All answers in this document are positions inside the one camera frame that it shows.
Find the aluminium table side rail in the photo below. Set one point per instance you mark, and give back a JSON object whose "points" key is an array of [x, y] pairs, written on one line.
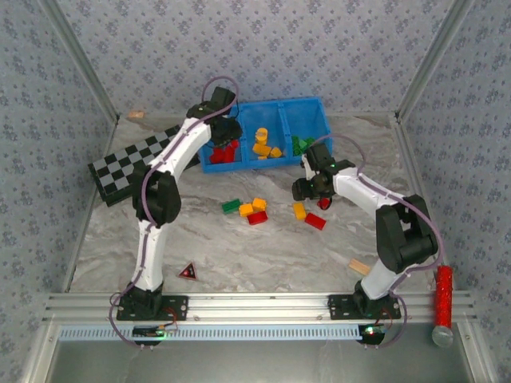
{"points": [[78, 247], [415, 167]]}

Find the red glitter cylinder grey cap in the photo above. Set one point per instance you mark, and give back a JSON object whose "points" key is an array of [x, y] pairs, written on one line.
{"points": [[442, 303]]}

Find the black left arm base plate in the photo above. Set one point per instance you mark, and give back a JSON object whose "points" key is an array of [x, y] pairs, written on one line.
{"points": [[177, 309]]}

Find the aluminium mounting rail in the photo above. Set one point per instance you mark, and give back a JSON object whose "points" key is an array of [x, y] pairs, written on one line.
{"points": [[259, 307]]}

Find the red black triangle piece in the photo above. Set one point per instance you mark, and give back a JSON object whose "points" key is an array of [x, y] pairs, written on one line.
{"points": [[187, 272]]}

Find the light wooden block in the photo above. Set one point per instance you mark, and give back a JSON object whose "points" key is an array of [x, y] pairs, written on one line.
{"points": [[358, 265]]}

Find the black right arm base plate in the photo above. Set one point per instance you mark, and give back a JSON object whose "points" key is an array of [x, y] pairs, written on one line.
{"points": [[339, 307]]}

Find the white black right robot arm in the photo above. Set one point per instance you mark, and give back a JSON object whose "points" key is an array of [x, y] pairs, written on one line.
{"points": [[359, 191]]}

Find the red lego brick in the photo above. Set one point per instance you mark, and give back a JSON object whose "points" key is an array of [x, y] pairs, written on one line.
{"points": [[324, 204], [217, 155], [257, 218], [234, 145], [229, 155], [315, 221]]}

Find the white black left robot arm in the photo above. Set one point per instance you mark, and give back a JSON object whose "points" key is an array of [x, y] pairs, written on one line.
{"points": [[147, 255]]}

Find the orange arched lego brick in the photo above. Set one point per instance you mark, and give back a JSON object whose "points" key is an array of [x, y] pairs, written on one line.
{"points": [[261, 135]]}

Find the aluminium frame post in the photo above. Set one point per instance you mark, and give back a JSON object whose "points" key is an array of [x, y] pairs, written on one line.
{"points": [[431, 60], [477, 355], [38, 355], [81, 60]]}

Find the blue three-compartment plastic bin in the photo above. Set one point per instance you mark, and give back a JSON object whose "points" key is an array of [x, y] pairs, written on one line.
{"points": [[271, 119]]}

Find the small wooden block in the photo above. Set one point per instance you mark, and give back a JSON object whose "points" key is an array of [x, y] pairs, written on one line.
{"points": [[135, 114]]}

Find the long green lego brick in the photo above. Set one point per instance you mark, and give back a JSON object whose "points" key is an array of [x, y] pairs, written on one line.
{"points": [[231, 206], [296, 140]]}

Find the black grey checkerboard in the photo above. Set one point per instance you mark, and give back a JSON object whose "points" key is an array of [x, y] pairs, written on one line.
{"points": [[116, 171]]}

